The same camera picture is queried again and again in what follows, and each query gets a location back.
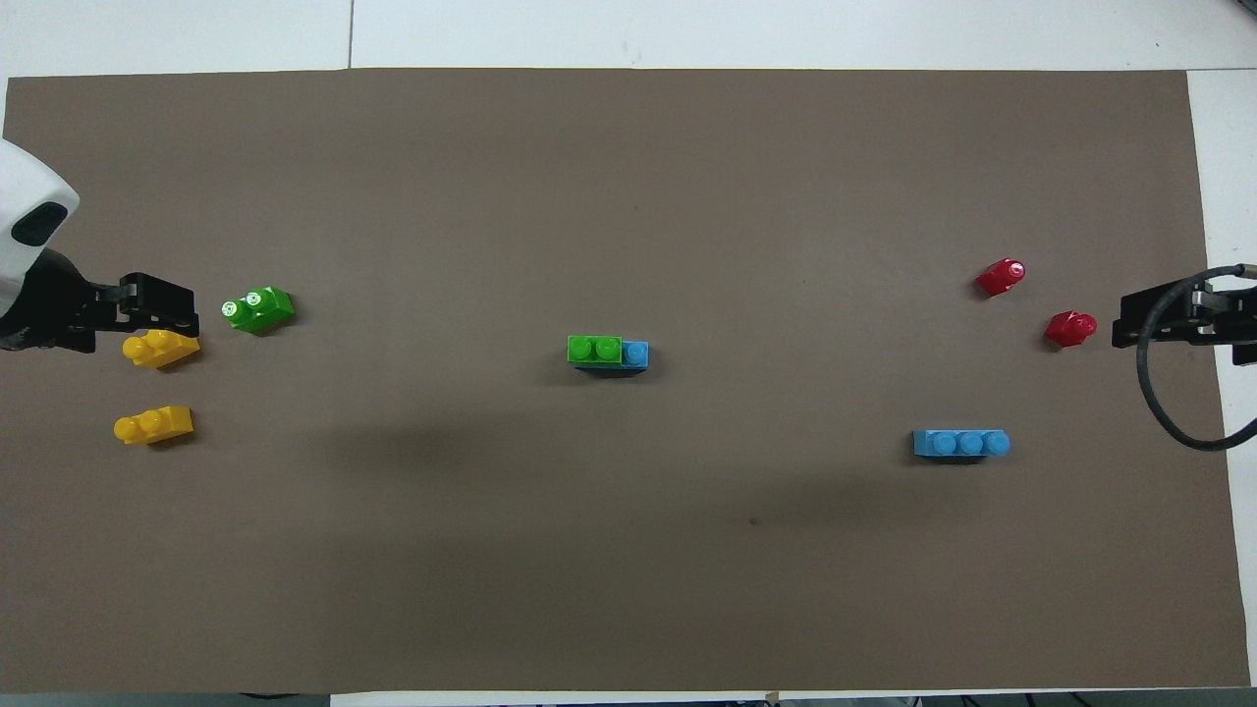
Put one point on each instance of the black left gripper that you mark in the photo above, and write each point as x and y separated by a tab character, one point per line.
54	309

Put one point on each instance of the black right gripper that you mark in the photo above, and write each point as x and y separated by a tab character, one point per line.
1228	319

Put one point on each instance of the plain green two-stud brick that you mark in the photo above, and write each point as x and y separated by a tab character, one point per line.
595	350

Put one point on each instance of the blue three-stud brick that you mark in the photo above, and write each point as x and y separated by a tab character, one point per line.
634	353
960	444

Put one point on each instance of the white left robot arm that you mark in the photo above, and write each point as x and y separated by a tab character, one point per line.
25	211

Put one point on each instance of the yellow two-stud brick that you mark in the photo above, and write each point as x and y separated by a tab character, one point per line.
155	424
162	349

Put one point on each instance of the red single-stud brick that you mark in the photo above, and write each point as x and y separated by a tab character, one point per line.
1002	277
1070	328

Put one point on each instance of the green brick with white stickers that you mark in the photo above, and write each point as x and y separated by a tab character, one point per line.
259	308

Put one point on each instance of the brown table mat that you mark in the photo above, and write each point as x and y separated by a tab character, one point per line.
609	196

